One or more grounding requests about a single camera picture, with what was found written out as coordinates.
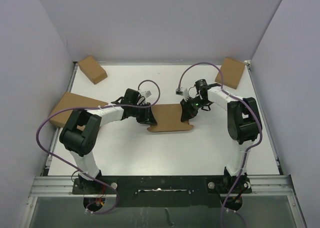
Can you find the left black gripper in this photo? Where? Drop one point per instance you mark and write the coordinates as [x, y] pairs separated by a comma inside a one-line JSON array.
[[147, 118]]

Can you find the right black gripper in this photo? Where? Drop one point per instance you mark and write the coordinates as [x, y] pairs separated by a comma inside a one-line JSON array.
[[187, 114]]

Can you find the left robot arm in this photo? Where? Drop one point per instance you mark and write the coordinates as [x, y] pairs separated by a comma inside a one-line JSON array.
[[80, 132]]

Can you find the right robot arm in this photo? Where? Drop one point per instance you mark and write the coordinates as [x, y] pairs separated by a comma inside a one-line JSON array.
[[243, 122]]

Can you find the small folded cardboard box left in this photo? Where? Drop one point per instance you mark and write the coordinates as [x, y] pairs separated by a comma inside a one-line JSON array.
[[92, 69]]

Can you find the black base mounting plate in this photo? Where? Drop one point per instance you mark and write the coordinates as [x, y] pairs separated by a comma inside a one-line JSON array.
[[164, 191]]

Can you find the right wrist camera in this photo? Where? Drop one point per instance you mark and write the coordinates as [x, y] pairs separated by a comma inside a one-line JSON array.
[[184, 92]]

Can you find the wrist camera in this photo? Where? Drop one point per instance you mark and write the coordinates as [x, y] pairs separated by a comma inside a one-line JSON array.
[[145, 94], [184, 92]]

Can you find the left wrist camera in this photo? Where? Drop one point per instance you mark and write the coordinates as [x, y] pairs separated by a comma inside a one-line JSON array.
[[145, 94]]

